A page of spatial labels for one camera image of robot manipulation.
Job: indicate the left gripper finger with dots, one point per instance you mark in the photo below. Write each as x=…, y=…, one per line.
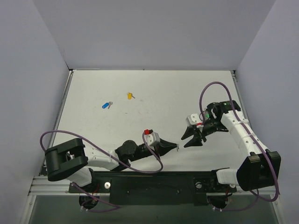
x=164, y=150
x=167, y=145

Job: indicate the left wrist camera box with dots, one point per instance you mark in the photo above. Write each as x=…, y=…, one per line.
x=150, y=138

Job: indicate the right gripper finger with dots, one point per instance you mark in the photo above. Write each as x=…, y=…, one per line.
x=196, y=141
x=191, y=131

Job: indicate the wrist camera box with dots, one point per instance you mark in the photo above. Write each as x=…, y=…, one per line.
x=150, y=138
x=193, y=119

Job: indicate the blue tag key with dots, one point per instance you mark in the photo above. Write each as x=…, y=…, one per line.
x=107, y=105

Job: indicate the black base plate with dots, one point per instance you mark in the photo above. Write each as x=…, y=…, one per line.
x=163, y=188

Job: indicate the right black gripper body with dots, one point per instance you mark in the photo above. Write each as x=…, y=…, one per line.
x=202, y=134

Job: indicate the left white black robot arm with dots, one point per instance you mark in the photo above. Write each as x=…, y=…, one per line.
x=72, y=160

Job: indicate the aluminium frame rail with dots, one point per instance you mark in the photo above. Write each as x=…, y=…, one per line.
x=40, y=186

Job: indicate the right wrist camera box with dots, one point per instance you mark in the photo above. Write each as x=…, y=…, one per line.
x=193, y=119

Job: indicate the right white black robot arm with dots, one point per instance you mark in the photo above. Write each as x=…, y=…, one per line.
x=260, y=167

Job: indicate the yellow tag key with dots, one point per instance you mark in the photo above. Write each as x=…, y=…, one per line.
x=130, y=96

